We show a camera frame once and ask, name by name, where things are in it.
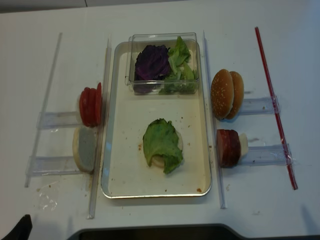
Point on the green lettuce leaf on bun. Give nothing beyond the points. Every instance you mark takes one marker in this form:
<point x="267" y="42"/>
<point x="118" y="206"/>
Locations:
<point x="161" y="139"/>

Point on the clear plastic salad box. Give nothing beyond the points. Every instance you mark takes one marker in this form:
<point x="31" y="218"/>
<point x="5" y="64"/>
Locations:
<point x="136" y="45"/>

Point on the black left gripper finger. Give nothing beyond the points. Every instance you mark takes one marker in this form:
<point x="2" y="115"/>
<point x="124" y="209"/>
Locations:
<point x="22" y="229"/>

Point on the clear track lower left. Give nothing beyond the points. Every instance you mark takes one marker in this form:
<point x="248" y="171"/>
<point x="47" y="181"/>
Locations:
<point x="51" y="165"/>

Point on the clear track upper left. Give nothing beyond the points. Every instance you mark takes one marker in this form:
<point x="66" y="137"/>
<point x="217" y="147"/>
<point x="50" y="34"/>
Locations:
<point x="57" y="120"/>

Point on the sesame bun front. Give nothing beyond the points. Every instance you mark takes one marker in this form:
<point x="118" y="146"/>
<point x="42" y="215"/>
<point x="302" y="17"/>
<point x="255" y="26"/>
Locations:
<point x="222" y="94"/>

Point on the purple cabbage leaf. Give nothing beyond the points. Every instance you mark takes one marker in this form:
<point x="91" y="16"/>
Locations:
<point x="152" y="64"/>

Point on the clear track upper right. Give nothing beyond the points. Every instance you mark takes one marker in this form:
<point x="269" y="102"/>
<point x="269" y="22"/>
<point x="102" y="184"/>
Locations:
<point x="260" y="106"/>

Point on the clear track lower right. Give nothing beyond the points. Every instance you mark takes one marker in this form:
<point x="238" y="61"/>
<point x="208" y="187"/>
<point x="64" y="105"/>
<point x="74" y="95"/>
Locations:
<point x="272" y="155"/>

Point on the white pusher block right lower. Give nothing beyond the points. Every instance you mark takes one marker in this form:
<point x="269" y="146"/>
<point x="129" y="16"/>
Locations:
<point x="244" y="148"/>

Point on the clear rail right of tray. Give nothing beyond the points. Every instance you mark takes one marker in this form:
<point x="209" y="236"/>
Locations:
<point x="218" y="170"/>

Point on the green lettuce pile in box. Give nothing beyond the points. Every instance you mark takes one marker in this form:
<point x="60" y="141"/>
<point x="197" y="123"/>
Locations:
<point x="181" y="78"/>

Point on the dark grey table edge panel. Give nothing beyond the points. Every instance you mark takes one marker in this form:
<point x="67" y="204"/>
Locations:
<point x="169" y="232"/>

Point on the red plastic strip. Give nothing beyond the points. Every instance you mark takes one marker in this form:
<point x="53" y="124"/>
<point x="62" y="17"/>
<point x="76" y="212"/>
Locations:
<point x="285" y="146"/>

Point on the meat patty slice stack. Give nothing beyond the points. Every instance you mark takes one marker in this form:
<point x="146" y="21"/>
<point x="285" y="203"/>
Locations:
<point x="229" y="147"/>

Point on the clear track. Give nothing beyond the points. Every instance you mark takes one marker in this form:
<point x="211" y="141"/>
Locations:
<point x="57" y="120"/>
<point x="272" y="155"/>
<point x="51" y="165"/>
<point x="260" y="106"/>

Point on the sesame bun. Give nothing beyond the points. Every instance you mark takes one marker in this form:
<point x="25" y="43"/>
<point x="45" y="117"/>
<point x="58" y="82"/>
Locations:
<point x="222" y="94"/>
<point x="238" y="86"/>

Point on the clear strip far left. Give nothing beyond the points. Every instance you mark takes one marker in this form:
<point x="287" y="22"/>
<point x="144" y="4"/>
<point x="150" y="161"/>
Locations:
<point x="43" y="107"/>

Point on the bottom bun on tray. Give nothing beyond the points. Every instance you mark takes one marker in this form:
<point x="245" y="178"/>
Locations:
<point x="159" y="161"/>

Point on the sesame bun rear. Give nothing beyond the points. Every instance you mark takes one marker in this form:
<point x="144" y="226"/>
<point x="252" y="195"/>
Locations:
<point x="238" y="86"/>

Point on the white bread bun slice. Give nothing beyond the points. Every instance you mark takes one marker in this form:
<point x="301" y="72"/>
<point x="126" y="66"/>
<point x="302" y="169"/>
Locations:
<point x="84" y="148"/>

